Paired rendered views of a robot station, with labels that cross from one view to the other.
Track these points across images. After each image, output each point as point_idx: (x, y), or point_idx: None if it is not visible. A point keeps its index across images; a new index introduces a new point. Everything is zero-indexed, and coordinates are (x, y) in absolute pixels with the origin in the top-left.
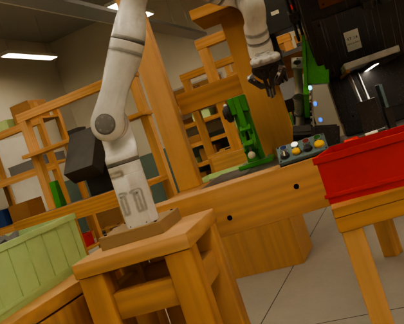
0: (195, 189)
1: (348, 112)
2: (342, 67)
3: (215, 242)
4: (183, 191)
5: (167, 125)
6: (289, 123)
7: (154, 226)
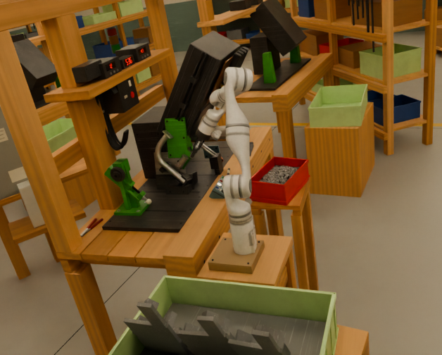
0: (110, 241)
1: None
2: (211, 137)
3: None
4: (74, 251)
5: (58, 194)
6: None
7: (262, 244)
